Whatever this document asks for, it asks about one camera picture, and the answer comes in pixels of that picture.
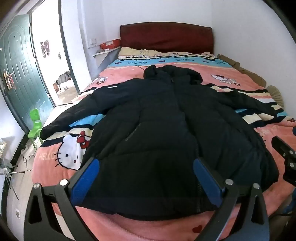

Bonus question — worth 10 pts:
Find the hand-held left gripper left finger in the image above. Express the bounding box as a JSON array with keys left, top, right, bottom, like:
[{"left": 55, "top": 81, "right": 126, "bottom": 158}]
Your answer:
[{"left": 23, "top": 157, "right": 100, "bottom": 241}]

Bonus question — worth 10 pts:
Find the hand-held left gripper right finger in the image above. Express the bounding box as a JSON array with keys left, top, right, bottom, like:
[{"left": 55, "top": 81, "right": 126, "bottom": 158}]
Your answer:
[{"left": 193, "top": 158, "right": 270, "bottom": 241}]

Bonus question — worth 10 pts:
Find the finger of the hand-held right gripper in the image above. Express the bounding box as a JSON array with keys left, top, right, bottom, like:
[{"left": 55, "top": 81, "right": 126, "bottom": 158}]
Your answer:
[{"left": 271, "top": 136, "right": 296, "bottom": 183}]

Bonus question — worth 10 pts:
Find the black puffer jacket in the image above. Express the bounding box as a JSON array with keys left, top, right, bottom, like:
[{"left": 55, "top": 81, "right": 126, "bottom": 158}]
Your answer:
[{"left": 40, "top": 65, "right": 286, "bottom": 220}]

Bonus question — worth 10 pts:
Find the beige hand fan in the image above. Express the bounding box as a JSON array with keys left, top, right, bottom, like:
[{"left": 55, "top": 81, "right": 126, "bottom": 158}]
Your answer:
[{"left": 266, "top": 85, "right": 285, "bottom": 109}]

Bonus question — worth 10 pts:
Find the metal rack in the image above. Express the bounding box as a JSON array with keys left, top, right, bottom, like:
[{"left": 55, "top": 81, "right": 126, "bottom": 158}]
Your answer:
[{"left": 0, "top": 139, "right": 26, "bottom": 200}]

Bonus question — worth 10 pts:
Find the green plastic chair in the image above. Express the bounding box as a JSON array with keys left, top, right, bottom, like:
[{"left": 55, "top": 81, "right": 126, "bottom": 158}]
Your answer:
[{"left": 28, "top": 108, "right": 44, "bottom": 149}]

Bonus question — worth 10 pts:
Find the dark bag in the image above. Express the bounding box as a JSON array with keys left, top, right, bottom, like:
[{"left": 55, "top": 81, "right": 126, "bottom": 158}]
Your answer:
[{"left": 57, "top": 72, "right": 72, "bottom": 85}]

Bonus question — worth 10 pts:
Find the pink cartoon printed blanket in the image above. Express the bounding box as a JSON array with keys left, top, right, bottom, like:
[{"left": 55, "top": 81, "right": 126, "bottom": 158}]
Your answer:
[{"left": 31, "top": 46, "right": 296, "bottom": 241}]

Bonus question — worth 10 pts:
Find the green door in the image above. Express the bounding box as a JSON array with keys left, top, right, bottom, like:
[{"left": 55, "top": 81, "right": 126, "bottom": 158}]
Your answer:
[{"left": 0, "top": 14, "right": 55, "bottom": 130}]

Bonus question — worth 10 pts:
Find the orange box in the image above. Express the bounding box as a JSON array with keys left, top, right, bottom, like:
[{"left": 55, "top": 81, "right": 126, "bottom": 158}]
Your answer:
[{"left": 100, "top": 39, "right": 121, "bottom": 50}]

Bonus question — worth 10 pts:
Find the dark red bed headboard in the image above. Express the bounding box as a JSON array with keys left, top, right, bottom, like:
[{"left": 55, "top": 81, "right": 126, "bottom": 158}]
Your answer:
[{"left": 120, "top": 22, "right": 213, "bottom": 53}]

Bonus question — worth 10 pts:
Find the black floor cable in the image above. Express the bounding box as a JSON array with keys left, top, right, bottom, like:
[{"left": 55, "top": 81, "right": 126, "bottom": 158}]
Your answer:
[{"left": 22, "top": 148, "right": 37, "bottom": 172}]

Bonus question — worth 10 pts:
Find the brass door handle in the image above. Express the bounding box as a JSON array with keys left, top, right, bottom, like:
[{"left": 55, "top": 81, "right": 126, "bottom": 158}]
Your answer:
[{"left": 0, "top": 71, "right": 15, "bottom": 90}]

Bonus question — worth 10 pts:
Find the white wall shelf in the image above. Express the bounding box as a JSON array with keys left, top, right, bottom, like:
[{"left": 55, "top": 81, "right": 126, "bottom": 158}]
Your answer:
[{"left": 93, "top": 47, "right": 121, "bottom": 72}]

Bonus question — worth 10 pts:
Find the wall sticker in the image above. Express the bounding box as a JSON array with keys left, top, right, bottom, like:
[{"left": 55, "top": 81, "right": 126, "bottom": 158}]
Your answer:
[{"left": 40, "top": 40, "right": 51, "bottom": 57}]

